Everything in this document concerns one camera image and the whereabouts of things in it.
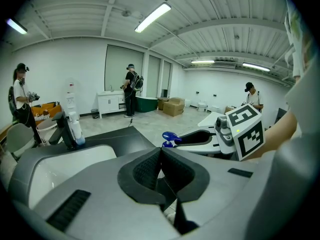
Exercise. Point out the white vanity cabinet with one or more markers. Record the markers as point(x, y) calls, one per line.
point(110, 104)

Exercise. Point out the long ceiling light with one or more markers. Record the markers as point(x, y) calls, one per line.
point(202, 61)
point(16, 26)
point(153, 17)
point(256, 66)

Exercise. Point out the small cardboard box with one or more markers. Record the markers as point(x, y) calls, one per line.
point(163, 102)

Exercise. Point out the black waste bin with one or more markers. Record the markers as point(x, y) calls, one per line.
point(95, 113)

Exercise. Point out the blue bottle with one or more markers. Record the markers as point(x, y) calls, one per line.
point(170, 135)

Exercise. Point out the wide window blind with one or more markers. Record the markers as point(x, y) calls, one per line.
point(120, 66)

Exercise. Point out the white water dispenser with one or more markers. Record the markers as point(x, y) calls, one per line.
point(71, 96)

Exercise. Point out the narrow window blind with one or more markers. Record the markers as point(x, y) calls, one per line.
point(166, 75)
point(153, 76)

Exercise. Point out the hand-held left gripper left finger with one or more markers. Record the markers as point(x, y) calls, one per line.
point(100, 204)

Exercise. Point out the person's right forearm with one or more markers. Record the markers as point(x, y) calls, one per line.
point(281, 131)

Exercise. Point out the white table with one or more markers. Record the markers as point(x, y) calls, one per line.
point(211, 119)

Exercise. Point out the white round chair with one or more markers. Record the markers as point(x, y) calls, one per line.
point(46, 129)

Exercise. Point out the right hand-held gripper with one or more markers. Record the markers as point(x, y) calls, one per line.
point(246, 136)

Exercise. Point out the dark green bathtub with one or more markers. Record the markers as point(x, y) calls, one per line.
point(146, 104)

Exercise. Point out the black monitor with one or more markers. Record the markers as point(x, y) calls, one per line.
point(280, 115)

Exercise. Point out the grey chair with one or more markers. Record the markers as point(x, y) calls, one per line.
point(18, 137)

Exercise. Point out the person's white shirt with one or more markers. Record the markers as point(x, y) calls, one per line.
point(303, 84)

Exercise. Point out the large cardboard box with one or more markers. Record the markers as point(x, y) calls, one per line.
point(173, 107)

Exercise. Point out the black faucet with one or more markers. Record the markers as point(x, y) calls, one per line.
point(63, 129)

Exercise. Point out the white plastic bottle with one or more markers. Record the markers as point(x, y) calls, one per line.
point(76, 129)

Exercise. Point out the orange sofa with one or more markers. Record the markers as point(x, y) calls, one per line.
point(53, 110)

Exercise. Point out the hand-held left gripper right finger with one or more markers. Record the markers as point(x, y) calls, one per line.
point(225, 191)

